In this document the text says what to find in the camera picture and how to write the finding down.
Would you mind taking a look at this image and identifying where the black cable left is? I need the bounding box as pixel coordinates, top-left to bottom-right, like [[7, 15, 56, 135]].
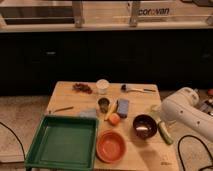
[[0, 121, 27, 165]]

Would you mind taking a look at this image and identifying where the clear plastic bag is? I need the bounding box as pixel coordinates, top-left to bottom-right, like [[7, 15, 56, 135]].
[[79, 108, 97, 118]]

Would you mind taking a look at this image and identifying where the black cable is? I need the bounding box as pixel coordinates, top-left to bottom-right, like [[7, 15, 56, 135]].
[[0, 121, 27, 165], [177, 134, 213, 171]]

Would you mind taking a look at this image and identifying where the green cucumber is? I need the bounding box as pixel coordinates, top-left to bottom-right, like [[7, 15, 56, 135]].
[[158, 121, 173, 145]]

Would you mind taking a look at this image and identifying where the green plastic tray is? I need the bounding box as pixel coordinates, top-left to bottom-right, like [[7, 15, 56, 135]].
[[25, 115, 98, 171]]

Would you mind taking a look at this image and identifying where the yellow banana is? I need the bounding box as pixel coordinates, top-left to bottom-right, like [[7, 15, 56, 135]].
[[104, 101, 117, 121]]

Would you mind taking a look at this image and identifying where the blue sponge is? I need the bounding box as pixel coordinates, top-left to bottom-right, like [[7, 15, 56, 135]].
[[117, 99, 129, 118]]

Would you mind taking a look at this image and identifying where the orange bowl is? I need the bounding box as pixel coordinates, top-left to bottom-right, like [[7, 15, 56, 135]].
[[96, 130, 126, 163]]

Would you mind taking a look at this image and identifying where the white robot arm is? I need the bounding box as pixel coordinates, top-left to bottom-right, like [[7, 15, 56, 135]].
[[159, 87, 213, 142]]

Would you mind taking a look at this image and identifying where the black cable right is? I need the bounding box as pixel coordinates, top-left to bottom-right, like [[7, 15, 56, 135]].
[[177, 134, 213, 171]]

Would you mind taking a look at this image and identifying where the bunch of dark grapes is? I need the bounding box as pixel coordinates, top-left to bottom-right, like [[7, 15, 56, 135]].
[[73, 83, 92, 94]]

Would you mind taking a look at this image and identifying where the white plastic cup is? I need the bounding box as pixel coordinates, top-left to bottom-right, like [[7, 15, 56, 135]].
[[96, 79, 109, 95]]

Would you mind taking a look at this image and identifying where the dark brown bowl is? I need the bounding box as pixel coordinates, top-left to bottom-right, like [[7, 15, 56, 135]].
[[133, 114, 157, 140]]

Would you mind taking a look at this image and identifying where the wooden crate with logo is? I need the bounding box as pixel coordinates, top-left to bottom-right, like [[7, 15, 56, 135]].
[[0, 0, 213, 33]]

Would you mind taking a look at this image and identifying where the orange fruit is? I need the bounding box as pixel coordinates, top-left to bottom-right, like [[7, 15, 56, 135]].
[[109, 113, 120, 125]]

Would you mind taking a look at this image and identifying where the black handled brush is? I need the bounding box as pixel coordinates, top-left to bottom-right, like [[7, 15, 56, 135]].
[[121, 84, 156, 93]]

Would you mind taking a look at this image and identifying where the wooden stick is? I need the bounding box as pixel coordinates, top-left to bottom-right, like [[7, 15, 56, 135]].
[[48, 106, 74, 114]]

